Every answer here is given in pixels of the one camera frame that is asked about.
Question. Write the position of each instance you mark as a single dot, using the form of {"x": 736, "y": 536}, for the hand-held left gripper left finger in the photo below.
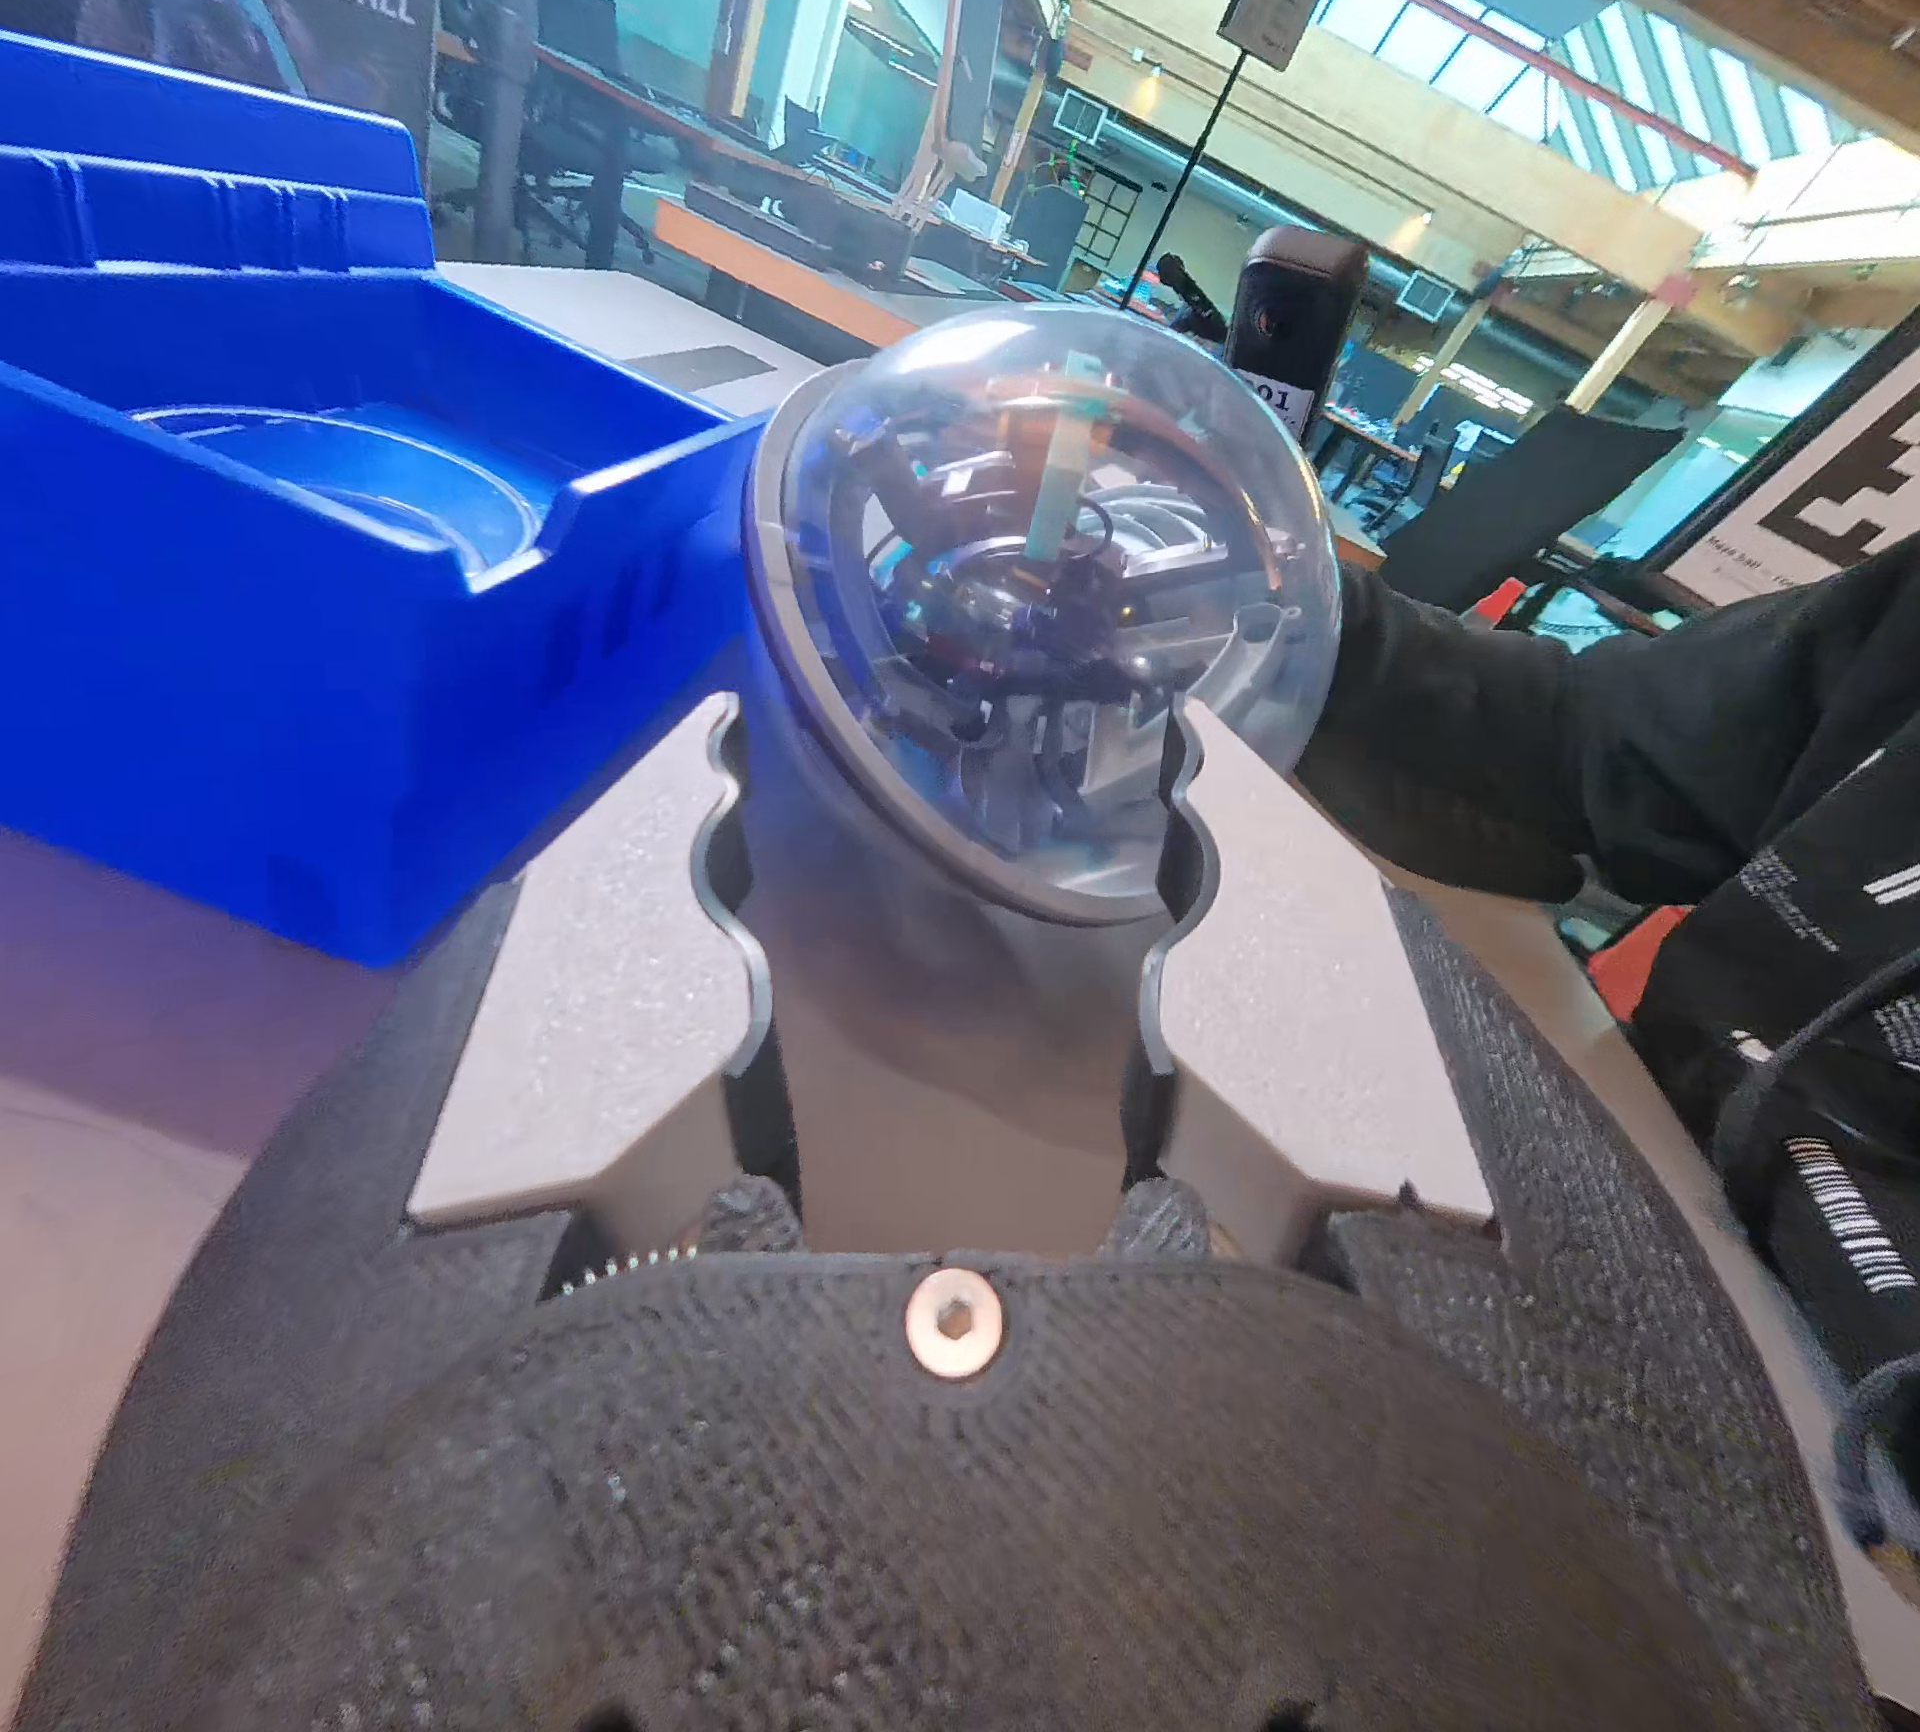
{"x": 587, "y": 1013}

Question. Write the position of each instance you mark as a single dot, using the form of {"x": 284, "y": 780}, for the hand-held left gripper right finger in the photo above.
{"x": 1321, "y": 1029}

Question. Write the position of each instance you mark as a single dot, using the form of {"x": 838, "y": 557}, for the clear plastic maze ball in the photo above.
{"x": 1035, "y": 605}

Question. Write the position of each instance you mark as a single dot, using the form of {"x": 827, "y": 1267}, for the clear plastic ball stand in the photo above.
{"x": 346, "y": 470}

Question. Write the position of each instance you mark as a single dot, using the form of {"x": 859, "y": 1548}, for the black fabric chair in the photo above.
{"x": 1517, "y": 500}

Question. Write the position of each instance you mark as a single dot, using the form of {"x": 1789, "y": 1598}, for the wooden desk stand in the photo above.
{"x": 940, "y": 126}

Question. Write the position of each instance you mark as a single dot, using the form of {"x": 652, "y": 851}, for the blue plastic bin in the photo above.
{"x": 304, "y": 710}

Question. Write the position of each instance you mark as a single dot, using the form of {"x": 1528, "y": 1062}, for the black printed hoodie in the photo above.
{"x": 1798, "y": 1013}

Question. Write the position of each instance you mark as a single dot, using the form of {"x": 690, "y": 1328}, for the orange-edged desk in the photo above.
{"x": 782, "y": 247}

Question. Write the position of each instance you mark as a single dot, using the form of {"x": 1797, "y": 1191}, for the black framed marker sign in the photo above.
{"x": 1832, "y": 470}

